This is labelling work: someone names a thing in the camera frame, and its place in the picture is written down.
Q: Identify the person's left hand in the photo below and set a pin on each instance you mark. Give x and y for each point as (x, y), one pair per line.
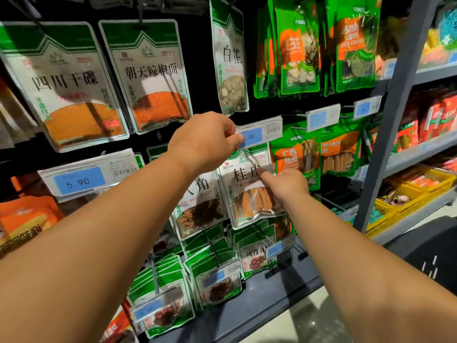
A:
(207, 143)

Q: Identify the person's right hand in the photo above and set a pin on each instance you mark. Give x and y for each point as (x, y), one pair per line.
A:
(289, 188)

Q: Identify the green orange Guangxi cinnamon bags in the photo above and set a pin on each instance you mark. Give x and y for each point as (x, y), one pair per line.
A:
(343, 150)
(293, 157)

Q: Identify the cassia bark spice packet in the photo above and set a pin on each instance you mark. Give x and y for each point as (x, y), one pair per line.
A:
(246, 196)

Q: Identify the clear brown-spice packets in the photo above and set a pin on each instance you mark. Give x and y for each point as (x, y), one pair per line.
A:
(200, 210)

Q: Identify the clear white-slice packets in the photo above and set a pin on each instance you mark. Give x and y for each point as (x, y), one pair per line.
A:
(230, 67)

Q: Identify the row of green white packets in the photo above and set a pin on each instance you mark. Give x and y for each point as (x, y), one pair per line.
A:
(250, 257)

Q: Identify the clear chili powder packets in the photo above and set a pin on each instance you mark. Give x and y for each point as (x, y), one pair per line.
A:
(150, 82)

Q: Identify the green white-slice packets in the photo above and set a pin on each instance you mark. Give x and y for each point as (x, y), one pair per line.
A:
(296, 53)

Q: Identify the clear orange powder packets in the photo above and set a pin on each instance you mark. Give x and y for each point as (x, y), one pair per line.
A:
(68, 96)

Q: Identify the green leaf packets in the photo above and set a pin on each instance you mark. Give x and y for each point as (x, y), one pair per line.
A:
(353, 46)

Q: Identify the black shopping basket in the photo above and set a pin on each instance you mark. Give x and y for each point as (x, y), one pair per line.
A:
(428, 257)

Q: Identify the row of clear green-top packets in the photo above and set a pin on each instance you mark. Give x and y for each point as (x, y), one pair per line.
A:
(164, 310)

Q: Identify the orange seasoning packet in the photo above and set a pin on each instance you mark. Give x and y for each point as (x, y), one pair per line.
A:
(25, 221)

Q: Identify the person's left forearm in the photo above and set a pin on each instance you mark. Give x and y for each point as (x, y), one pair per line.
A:
(78, 260)

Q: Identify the person's right forearm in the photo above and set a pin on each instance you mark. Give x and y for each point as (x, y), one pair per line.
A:
(371, 275)

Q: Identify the row of red orange packets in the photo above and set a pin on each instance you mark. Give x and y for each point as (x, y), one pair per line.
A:
(428, 118)

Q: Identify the row of teal yellow packets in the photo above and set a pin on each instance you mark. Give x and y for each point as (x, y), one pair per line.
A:
(446, 25)

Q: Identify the yellow display trays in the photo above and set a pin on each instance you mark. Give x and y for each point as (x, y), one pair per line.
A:
(414, 189)

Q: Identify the gray metal shelving unit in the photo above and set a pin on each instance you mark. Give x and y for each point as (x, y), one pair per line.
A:
(396, 103)

